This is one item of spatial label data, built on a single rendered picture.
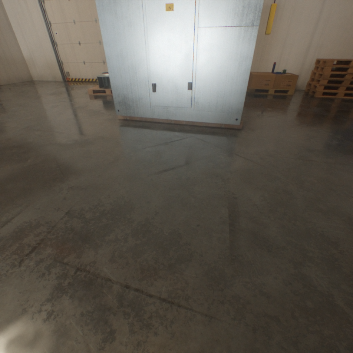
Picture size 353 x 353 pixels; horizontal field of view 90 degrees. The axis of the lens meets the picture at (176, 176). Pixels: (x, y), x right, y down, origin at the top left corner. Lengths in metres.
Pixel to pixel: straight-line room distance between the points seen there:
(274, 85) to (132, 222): 5.56
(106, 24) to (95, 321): 3.18
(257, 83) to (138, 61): 3.87
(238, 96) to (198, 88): 0.57
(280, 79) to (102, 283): 6.01
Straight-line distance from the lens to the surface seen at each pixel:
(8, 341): 1.25
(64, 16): 9.37
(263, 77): 6.08
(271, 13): 3.53
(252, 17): 2.79
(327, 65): 6.53
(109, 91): 5.90
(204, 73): 2.80
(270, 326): 1.12
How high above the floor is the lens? 1.00
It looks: 35 degrees down
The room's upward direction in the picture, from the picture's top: straight up
